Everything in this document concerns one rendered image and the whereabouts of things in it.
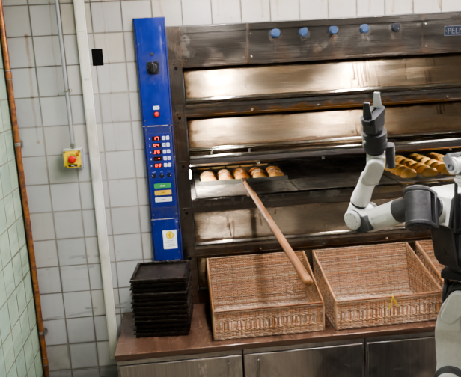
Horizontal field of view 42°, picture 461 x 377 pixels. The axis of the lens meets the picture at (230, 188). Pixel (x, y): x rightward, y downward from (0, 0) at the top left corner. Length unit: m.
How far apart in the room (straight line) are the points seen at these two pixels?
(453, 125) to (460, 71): 0.29
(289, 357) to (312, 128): 1.21
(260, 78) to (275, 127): 0.28
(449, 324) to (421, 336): 0.71
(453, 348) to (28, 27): 2.47
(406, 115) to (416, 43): 0.39
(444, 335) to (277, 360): 0.89
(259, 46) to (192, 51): 0.35
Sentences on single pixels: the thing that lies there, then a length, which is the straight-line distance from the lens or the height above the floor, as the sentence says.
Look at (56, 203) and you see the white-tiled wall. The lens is 3.35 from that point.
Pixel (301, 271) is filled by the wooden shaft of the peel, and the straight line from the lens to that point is 2.04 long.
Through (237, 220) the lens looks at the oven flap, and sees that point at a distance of 3.34.
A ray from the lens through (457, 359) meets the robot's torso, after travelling 2.57.
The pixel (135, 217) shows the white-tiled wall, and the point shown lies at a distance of 3.31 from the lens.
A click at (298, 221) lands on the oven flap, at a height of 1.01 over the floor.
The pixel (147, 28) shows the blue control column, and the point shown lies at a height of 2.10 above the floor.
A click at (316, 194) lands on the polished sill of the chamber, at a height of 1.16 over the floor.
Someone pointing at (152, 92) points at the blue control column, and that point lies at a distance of 3.18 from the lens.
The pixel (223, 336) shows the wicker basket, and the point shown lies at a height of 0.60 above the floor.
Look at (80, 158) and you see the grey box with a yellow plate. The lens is 3.21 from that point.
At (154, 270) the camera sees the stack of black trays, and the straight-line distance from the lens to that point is 3.15.
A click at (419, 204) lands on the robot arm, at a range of 2.21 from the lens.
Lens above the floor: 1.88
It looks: 11 degrees down
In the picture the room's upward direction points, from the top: 3 degrees counter-clockwise
